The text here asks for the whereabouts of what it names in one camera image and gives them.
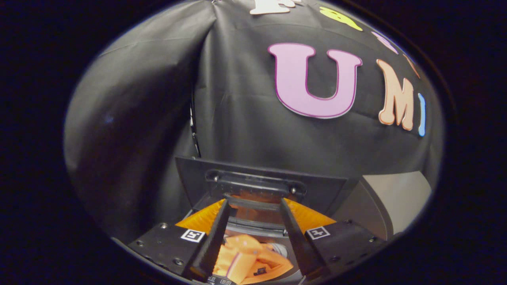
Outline orange t-shirt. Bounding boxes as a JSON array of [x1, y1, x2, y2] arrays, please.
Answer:
[[213, 234, 294, 285]]

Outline backdrop stand pole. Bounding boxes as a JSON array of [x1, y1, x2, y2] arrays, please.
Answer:
[[189, 89, 202, 158]]

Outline white cabinet with dark frame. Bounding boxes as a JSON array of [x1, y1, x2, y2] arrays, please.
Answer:
[[333, 171, 432, 241]]

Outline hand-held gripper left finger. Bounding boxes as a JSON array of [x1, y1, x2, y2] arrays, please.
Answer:
[[128, 199, 231, 282]]

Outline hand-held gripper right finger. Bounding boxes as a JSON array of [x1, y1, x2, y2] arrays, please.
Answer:
[[279, 198, 387, 277]]

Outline black backdrop cloth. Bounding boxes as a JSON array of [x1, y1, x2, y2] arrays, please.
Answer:
[[63, 0, 444, 244]]

